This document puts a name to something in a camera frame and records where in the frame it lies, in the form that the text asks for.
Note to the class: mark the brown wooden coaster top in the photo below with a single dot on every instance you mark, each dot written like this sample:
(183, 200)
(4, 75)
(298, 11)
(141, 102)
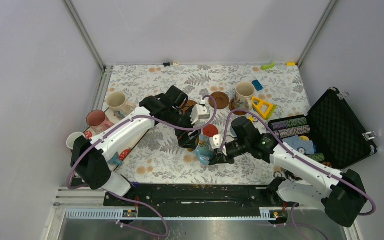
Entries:
(186, 105)

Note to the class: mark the blue mug yellow inside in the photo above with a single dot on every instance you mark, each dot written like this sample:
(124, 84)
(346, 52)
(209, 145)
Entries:
(205, 150)

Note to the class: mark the pink mug white inside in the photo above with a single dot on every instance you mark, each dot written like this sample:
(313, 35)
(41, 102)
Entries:
(72, 138)

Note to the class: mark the floral tablecloth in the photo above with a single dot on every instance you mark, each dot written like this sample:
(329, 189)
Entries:
(158, 159)

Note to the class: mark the pink mug dark rim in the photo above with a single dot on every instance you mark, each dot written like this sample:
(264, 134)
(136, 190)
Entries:
(98, 121)

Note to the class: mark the brown wooden coaster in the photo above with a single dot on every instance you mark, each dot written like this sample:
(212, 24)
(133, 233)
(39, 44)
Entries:
(222, 99)
(236, 111)
(186, 105)

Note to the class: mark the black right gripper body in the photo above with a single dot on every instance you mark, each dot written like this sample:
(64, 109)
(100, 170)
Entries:
(237, 147)

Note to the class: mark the black poker chip case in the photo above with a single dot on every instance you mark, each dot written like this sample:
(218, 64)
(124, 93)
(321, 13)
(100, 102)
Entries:
(334, 129)

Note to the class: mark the cream mug far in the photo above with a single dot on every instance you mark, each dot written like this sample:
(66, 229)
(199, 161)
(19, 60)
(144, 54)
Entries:
(119, 104)

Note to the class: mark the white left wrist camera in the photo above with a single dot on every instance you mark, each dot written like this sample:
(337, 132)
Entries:
(199, 112)

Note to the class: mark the yellow toy shape sorter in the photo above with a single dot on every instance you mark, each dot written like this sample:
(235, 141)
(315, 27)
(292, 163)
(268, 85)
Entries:
(263, 108)

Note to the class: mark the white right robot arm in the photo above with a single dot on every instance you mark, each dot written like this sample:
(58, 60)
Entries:
(341, 195)

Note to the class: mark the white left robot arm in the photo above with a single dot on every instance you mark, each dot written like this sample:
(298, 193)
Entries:
(90, 157)

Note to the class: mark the blue toy brick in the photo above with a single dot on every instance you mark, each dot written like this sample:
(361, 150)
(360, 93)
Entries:
(257, 85)

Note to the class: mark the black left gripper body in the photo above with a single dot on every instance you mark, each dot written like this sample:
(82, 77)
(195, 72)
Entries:
(179, 120)

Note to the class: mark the red round coaster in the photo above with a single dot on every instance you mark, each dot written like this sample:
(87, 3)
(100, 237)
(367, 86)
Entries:
(210, 131)

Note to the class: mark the green plastic block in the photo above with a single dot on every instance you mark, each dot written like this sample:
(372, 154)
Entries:
(268, 66)

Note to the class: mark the cream mug with handle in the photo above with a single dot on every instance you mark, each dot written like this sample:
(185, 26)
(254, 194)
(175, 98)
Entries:
(244, 92)

